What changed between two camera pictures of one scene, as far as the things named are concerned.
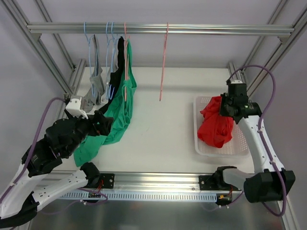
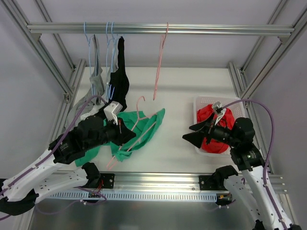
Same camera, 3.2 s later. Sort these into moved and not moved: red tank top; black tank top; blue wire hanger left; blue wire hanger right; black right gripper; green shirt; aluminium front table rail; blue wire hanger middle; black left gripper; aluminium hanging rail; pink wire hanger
Moved: red tank top; black left gripper; pink wire hanger; black right gripper; green shirt
Not moved: blue wire hanger right; black tank top; blue wire hanger left; blue wire hanger middle; aluminium front table rail; aluminium hanging rail
